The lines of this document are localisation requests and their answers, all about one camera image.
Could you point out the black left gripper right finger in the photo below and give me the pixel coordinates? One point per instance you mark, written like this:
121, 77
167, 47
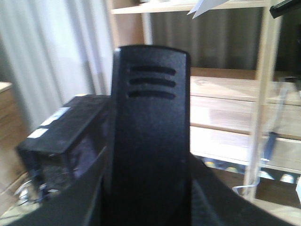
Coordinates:
215, 204

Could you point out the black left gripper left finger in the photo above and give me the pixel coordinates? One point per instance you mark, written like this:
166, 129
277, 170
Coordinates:
79, 204

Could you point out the black stapler with orange button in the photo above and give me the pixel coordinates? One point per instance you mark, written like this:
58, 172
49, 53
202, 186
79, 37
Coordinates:
148, 181

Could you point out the white paper sheets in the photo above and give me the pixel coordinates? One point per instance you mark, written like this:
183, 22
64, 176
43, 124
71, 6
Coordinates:
203, 6

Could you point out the black computer tower case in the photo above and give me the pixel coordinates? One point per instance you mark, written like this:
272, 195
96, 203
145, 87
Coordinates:
63, 147

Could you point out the wooden shelf unit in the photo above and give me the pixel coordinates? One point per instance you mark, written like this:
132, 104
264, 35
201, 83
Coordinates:
245, 118

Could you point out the grey laptop computer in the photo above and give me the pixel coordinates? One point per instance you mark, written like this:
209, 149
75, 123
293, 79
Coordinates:
284, 7

